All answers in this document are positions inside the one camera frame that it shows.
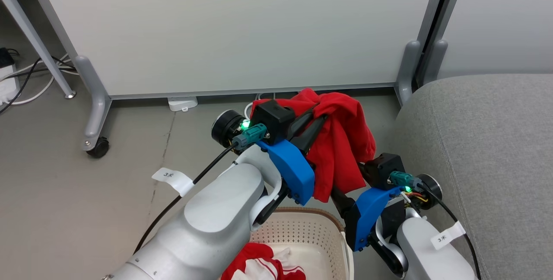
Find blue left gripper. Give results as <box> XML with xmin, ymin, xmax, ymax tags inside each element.
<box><xmin>258</xmin><ymin>105</ymin><xmax>330</xmax><ymax>206</ymax></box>

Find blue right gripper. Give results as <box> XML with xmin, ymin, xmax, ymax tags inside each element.
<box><xmin>330</xmin><ymin>162</ymin><xmax>403</xmax><ymax>253</ymax></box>

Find cream perforated laundry basket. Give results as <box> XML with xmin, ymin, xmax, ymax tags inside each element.
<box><xmin>247</xmin><ymin>207</ymin><xmax>355</xmax><ymax>280</ymax></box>

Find wide white partition panel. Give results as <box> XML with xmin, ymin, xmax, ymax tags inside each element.
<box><xmin>19</xmin><ymin>0</ymin><xmax>469</xmax><ymax>152</ymax></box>

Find red and white garment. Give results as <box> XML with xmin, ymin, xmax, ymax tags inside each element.
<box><xmin>220</xmin><ymin>242</ymin><xmax>307</xmax><ymax>280</ymax></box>

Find small white power strip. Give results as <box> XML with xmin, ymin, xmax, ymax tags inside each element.
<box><xmin>167</xmin><ymin>96</ymin><xmax>199</xmax><ymax>112</ymax></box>

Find grey fabric sofa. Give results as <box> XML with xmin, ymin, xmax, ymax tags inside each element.
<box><xmin>388</xmin><ymin>74</ymin><xmax>553</xmax><ymax>280</ymax></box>

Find black caster wheel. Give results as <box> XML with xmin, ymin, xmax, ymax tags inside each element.
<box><xmin>86</xmin><ymin>137</ymin><xmax>110</xmax><ymax>159</ymax></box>

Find grey metal table leg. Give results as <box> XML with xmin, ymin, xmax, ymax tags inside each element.
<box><xmin>0</xmin><ymin>0</ymin><xmax>77</xmax><ymax>99</ymax></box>

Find white power strip with plugs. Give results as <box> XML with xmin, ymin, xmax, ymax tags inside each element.
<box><xmin>0</xmin><ymin>48</ymin><xmax>20</xmax><ymax>106</ymax></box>

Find teal right cable connector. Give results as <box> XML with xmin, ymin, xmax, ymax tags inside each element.
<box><xmin>389</xmin><ymin>171</ymin><xmax>422</xmax><ymax>189</ymax></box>

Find teal cable connector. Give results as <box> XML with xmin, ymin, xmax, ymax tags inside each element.
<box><xmin>389</xmin><ymin>171</ymin><xmax>422</xmax><ymax>189</ymax></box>
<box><xmin>232</xmin><ymin>124</ymin><xmax>269</xmax><ymax>151</ymax></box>

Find teal left cable connector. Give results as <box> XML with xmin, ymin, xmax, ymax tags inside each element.
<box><xmin>232</xmin><ymin>124</ymin><xmax>269</xmax><ymax>151</ymax></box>

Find coiled white cable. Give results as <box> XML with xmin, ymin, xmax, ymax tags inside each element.
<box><xmin>243</xmin><ymin>93</ymin><xmax>277</xmax><ymax>120</ymax></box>

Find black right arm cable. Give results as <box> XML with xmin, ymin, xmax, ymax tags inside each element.
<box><xmin>426</xmin><ymin>191</ymin><xmax>483</xmax><ymax>280</ymax></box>

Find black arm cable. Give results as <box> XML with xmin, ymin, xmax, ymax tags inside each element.
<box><xmin>133</xmin><ymin>143</ymin><xmax>238</xmax><ymax>255</ymax></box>
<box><xmin>426</xmin><ymin>191</ymin><xmax>483</xmax><ymax>280</ymax></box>

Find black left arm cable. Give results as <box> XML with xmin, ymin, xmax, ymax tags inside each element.
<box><xmin>133</xmin><ymin>143</ymin><xmax>238</xmax><ymax>255</ymax></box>

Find white right cable label tag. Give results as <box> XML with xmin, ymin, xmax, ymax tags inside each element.
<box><xmin>430</xmin><ymin>221</ymin><xmax>467</xmax><ymax>251</ymax></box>

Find white cable label tag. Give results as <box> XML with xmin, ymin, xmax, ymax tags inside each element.
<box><xmin>430</xmin><ymin>221</ymin><xmax>467</xmax><ymax>251</ymax></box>
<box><xmin>152</xmin><ymin>167</ymin><xmax>194</xmax><ymax>197</ymax></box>

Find white left cable label tag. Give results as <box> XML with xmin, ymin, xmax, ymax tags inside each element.
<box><xmin>152</xmin><ymin>167</ymin><xmax>194</xmax><ymax>197</ymax></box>

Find white floor cable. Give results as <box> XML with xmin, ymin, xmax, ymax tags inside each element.
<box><xmin>8</xmin><ymin>53</ymin><xmax>81</xmax><ymax>106</ymax></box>

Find black floor cable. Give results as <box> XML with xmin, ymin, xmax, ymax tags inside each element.
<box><xmin>0</xmin><ymin>49</ymin><xmax>75</xmax><ymax>115</ymax></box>

